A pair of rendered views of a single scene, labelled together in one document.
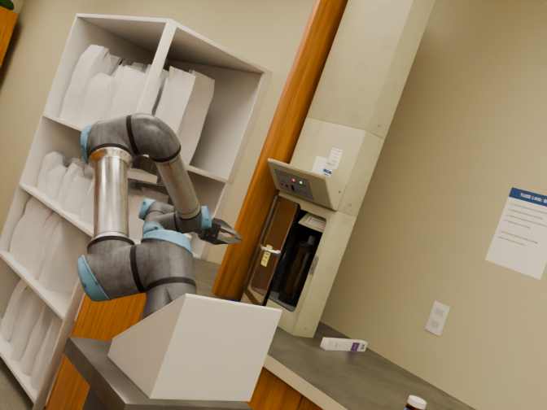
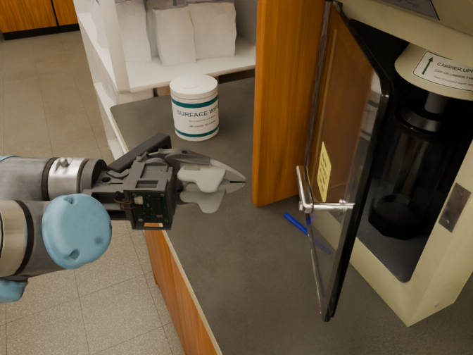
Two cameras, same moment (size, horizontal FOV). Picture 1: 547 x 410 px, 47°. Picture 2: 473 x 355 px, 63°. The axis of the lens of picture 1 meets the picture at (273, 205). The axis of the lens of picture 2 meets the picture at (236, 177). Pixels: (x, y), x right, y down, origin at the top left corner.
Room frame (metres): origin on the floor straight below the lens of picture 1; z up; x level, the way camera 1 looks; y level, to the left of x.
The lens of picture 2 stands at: (1.79, -0.04, 1.54)
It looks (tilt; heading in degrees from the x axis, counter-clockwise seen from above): 38 degrees down; 17
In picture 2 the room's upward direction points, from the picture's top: straight up
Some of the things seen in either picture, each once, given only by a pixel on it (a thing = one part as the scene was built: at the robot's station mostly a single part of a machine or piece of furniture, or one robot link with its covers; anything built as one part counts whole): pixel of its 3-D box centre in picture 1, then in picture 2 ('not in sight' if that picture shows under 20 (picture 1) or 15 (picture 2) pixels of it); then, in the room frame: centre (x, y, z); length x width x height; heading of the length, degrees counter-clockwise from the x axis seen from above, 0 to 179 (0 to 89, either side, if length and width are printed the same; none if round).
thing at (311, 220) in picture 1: (322, 224); (467, 54); (2.39, -0.20, 1.34); 0.18 x 0.18 x 0.05
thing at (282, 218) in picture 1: (269, 250); (328, 163); (2.29, -0.04, 1.19); 0.30 x 0.01 x 0.40; 15
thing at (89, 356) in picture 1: (156, 380); not in sight; (1.40, 0.12, 0.92); 0.32 x 0.32 x 0.04; 40
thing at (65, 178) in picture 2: not in sight; (77, 182); (2.13, 0.29, 1.20); 0.08 x 0.05 x 0.08; 15
